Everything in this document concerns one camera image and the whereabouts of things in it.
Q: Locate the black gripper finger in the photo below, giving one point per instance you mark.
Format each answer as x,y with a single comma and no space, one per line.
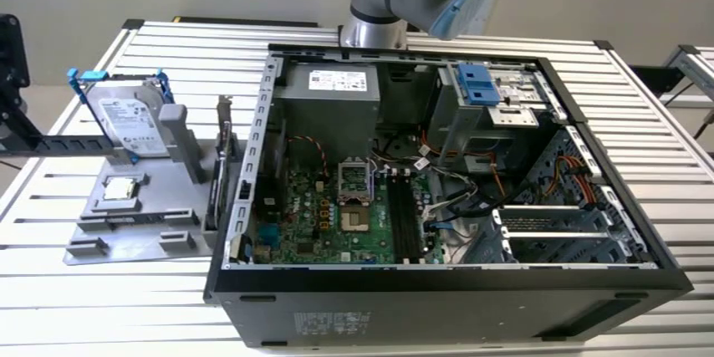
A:
22,120

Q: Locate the black RAM slot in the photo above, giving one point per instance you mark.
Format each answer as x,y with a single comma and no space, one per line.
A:
395,217
408,217
401,217

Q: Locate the hard disk in blue carrier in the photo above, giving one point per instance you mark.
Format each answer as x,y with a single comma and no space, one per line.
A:
130,123

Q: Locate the silver CPU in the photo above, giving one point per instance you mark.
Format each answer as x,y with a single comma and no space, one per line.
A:
121,188

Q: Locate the grey parts rack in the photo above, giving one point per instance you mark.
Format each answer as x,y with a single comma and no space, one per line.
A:
166,190

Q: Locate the black graphics card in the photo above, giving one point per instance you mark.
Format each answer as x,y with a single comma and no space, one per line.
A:
213,202

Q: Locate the green motherboard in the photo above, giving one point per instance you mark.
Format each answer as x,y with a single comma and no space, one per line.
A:
300,215

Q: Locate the grey power supply unit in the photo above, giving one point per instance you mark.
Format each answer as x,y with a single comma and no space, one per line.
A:
328,123

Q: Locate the CPU socket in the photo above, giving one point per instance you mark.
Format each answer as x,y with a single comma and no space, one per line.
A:
355,219

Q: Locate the grey metal drive cage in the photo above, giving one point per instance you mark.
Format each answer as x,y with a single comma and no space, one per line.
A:
463,123

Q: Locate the black open PC case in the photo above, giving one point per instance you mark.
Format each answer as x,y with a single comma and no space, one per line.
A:
389,311

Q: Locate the blue plastic drive latch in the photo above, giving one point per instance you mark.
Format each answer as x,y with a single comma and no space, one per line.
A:
473,81

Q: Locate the metal slat side table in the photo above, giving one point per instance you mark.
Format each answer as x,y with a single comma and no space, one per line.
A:
696,62

